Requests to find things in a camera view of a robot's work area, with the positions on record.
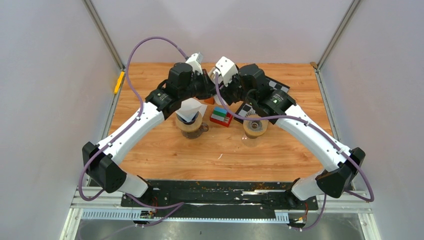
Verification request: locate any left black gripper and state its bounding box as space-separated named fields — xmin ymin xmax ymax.
xmin=180 ymin=69 xmax=219 ymax=102

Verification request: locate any white paper coffee filter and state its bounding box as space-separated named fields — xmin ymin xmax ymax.
xmin=176 ymin=98 xmax=207 ymax=116

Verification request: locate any blue glass dripper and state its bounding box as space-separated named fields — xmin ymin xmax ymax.
xmin=176 ymin=112 xmax=200 ymax=125

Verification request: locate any large wooden dripper ring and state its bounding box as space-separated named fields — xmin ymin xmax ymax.
xmin=174 ymin=115 xmax=204 ymax=133

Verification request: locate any small wooden dripper ring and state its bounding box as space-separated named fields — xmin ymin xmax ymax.
xmin=242 ymin=120 xmax=269 ymax=138

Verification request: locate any glass coffee carafe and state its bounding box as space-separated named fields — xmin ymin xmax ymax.
xmin=181 ymin=123 xmax=209 ymax=139

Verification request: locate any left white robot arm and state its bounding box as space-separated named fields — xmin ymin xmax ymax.
xmin=82 ymin=62 xmax=215 ymax=207

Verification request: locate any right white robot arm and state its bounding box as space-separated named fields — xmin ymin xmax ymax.
xmin=212 ymin=63 xmax=366 ymax=209

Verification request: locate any orange filter box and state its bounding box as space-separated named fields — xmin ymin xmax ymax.
xmin=204 ymin=97 xmax=215 ymax=105

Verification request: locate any black white chessboard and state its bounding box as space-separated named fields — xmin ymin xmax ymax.
xmin=235 ymin=76 xmax=296 ymax=122

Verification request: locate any red toy brick stack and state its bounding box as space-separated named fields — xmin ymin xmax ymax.
xmin=209 ymin=106 xmax=233 ymax=128

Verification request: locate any clear glass beaker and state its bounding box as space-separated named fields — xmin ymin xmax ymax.
xmin=241 ymin=134 xmax=264 ymax=148

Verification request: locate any yellow marker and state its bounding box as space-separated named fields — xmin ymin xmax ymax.
xmin=113 ymin=71 xmax=125 ymax=95

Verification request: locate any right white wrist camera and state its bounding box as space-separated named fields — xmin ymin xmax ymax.
xmin=213 ymin=56 xmax=238 ymax=87

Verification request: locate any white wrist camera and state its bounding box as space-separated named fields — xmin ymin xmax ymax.
xmin=213 ymin=56 xmax=238 ymax=87
xmin=185 ymin=52 xmax=204 ymax=74

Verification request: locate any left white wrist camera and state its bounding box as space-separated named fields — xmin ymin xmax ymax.
xmin=185 ymin=52 xmax=204 ymax=74

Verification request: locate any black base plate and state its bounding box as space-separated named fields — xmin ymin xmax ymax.
xmin=139 ymin=180 xmax=316 ymax=213

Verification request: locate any aluminium frame rail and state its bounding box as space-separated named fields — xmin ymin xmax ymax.
xmin=70 ymin=192 xmax=372 ymax=224

